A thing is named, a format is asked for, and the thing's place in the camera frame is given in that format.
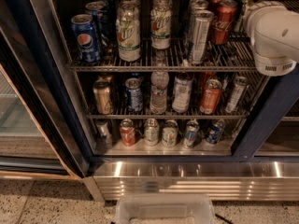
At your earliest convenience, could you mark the silver can bottom left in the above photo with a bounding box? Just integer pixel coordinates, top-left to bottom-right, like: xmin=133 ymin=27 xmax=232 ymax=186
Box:
xmin=95 ymin=119 xmax=113 ymax=147

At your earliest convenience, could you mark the labelled dark bottle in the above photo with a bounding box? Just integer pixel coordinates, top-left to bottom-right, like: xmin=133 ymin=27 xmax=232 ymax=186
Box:
xmin=172 ymin=72 xmax=193 ymax=113

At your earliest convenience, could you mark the red can middle shelf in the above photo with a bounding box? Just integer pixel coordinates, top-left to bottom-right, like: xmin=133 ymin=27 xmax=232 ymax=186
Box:
xmin=199 ymin=79 xmax=222 ymax=115

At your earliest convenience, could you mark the front blue Pepsi can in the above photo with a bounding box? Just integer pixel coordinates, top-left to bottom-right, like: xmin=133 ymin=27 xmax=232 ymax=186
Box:
xmin=71 ymin=14 xmax=102 ymax=63

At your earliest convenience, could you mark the open glass fridge door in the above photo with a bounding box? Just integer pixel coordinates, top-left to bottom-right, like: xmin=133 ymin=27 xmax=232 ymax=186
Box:
xmin=0 ymin=0 xmax=92 ymax=179

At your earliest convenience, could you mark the front silver slim can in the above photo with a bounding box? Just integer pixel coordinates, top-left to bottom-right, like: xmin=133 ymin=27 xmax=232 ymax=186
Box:
xmin=188 ymin=10 xmax=214 ymax=64

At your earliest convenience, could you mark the white can bottom shelf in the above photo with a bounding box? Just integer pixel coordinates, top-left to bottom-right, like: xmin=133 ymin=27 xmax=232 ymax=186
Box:
xmin=144 ymin=119 xmax=159 ymax=146

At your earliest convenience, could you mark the wire shelf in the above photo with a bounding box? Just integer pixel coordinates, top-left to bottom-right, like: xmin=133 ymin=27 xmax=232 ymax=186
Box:
xmin=68 ymin=0 xmax=299 ymax=73
xmin=87 ymin=107 xmax=249 ymax=119

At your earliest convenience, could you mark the silver blue can bottom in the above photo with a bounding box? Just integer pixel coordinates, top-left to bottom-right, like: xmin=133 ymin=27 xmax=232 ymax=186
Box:
xmin=183 ymin=119 xmax=200 ymax=148

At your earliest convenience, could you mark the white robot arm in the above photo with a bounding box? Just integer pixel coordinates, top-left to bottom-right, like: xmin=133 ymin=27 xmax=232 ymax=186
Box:
xmin=243 ymin=1 xmax=299 ymax=77

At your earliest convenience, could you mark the red can bottom shelf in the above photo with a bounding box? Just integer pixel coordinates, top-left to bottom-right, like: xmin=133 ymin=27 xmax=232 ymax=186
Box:
xmin=120 ymin=119 xmax=135 ymax=147

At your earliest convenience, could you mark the blue can middle shelf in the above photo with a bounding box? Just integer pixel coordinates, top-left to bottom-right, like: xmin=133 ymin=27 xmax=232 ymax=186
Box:
xmin=125 ymin=77 xmax=143 ymax=113

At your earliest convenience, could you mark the silver slim can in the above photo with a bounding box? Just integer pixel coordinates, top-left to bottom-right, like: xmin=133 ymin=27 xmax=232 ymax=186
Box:
xmin=188 ymin=10 xmax=214 ymax=64
xmin=184 ymin=0 xmax=208 ymax=36
xmin=178 ymin=0 xmax=192 ymax=22

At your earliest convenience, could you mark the blue Pepsi can bottom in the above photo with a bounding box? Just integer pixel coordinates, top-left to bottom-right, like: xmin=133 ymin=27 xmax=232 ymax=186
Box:
xmin=205 ymin=119 xmax=225 ymax=145

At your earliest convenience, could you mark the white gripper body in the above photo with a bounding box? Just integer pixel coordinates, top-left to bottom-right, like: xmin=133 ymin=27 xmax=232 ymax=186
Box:
xmin=243 ymin=1 xmax=286 ymax=38

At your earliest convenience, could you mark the front left 7UP can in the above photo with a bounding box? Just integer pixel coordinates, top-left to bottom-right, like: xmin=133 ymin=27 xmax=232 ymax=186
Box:
xmin=116 ymin=3 xmax=140 ymax=62

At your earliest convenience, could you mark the clear plastic bin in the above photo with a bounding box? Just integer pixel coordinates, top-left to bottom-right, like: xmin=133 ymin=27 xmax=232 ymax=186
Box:
xmin=115 ymin=193 xmax=215 ymax=224

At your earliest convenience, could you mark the white 7UP can bottom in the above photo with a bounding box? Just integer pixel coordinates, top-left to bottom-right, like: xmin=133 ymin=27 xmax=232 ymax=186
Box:
xmin=162 ymin=119 xmax=178 ymax=147

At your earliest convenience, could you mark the front green can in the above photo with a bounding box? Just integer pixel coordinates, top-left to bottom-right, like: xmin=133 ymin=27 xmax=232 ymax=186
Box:
xmin=235 ymin=0 xmax=253 ymax=32

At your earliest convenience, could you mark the front right 7UP can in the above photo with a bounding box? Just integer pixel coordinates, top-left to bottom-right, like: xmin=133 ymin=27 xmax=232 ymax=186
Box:
xmin=150 ymin=5 xmax=172 ymax=49

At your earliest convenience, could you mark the stainless steel fridge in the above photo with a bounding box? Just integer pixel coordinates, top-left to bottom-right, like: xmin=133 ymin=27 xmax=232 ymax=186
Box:
xmin=24 ymin=0 xmax=299 ymax=203

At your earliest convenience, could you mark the top wire shelf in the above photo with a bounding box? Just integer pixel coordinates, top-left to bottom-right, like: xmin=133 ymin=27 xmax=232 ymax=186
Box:
xmin=68 ymin=0 xmax=299 ymax=73

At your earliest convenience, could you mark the middle wire shelf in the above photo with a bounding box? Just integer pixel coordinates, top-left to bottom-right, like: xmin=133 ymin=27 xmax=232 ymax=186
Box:
xmin=87 ymin=107 xmax=249 ymax=119

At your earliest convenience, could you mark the silver slim can middle shelf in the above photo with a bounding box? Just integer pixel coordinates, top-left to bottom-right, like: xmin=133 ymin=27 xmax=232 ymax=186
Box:
xmin=225 ymin=76 xmax=249 ymax=113

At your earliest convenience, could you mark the red can shelf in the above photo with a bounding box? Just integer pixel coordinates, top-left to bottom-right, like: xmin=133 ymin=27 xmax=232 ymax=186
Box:
xmin=120 ymin=119 xmax=135 ymax=147
xmin=199 ymin=79 xmax=222 ymax=115

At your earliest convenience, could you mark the front red Coca-Cola can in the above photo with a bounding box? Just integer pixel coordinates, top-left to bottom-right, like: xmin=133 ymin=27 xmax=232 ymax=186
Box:
xmin=210 ymin=0 xmax=237 ymax=45

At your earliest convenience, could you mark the gold can middle shelf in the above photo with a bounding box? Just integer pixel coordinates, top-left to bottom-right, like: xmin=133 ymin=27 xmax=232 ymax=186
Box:
xmin=93 ymin=80 xmax=113 ymax=115

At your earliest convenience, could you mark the clear water bottle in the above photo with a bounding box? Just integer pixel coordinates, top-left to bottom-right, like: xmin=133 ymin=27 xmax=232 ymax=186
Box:
xmin=149 ymin=49 xmax=170 ymax=116

